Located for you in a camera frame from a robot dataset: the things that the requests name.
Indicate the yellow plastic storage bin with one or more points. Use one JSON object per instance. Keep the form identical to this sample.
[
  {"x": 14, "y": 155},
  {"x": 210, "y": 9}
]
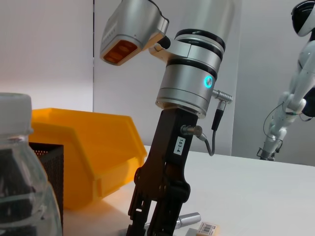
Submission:
[{"x": 98, "y": 152}]

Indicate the black mesh pen holder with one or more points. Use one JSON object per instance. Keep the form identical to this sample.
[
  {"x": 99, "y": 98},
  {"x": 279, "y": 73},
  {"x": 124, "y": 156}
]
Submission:
[{"x": 54, "y": 167}]

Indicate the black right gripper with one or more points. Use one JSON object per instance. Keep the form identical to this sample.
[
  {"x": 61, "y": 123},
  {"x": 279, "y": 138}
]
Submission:
[{"x": 167, "y": 157}]

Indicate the silver marker pen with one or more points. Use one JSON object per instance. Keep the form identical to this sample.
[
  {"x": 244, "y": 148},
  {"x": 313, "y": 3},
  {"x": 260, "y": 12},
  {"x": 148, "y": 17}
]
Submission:
[{"x": 189, "y": 218}]

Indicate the right wrist camera silver box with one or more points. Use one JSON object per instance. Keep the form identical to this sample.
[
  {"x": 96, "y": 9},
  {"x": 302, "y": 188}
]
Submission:
[{"x": 133, "y": 32}]

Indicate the right robot arm silver white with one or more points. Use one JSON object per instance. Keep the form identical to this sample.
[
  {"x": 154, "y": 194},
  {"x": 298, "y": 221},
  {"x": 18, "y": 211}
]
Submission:
[{"x": 192, "y": 61}]

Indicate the white humanoid robot black face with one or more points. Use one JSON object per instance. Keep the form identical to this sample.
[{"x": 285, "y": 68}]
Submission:
[{"x": 302, "y": 66}]

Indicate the clear water bottle green label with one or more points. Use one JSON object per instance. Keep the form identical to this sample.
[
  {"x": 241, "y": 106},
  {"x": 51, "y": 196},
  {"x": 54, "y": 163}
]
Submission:
[{"x": 22, "y": 196}]

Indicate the beige eraser with barcode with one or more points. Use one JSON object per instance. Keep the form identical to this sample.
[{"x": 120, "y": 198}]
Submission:
[{"x": 208, "y": 228}]

